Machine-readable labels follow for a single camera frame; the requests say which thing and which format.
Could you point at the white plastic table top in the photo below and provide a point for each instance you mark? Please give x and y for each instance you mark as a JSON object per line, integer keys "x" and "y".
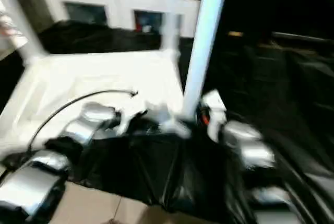
{"x": 91, "y": 72}

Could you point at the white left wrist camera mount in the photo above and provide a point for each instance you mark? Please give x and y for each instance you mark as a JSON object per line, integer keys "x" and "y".
{"x": 125, "y": 124}

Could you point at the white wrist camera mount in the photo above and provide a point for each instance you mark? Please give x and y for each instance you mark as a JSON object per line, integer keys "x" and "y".
{"x": 215, "y": 101}
{"x": 125, "y": 124}

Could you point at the black mat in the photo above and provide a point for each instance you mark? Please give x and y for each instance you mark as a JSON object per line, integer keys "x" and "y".
{"x": 274, "y": 91}

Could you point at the small tan label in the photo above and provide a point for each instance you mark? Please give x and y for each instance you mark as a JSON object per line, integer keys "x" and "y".
{"x": 235, "y": 33}

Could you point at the long dark bar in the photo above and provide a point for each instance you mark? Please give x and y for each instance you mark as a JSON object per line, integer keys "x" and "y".
{"x": 300, "y": 36}

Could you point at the grey curtain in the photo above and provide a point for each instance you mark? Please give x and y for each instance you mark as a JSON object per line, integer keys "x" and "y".
{"x": 39, "y": 2}

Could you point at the white plastic table leg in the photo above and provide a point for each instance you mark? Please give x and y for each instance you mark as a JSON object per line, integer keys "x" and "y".
{"x": 171, "y": 25}
{"x": 203, "y": 46}
{"x": 28, "y": 30}

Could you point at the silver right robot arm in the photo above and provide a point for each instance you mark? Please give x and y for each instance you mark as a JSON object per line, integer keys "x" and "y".
{"x": 248, "y": 143}

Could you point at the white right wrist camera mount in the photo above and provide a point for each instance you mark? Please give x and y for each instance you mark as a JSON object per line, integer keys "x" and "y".
{"x": 215, "y": 101}

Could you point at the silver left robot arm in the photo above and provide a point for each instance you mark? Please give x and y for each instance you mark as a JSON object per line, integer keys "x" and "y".
{"x": 96, "y": 111}

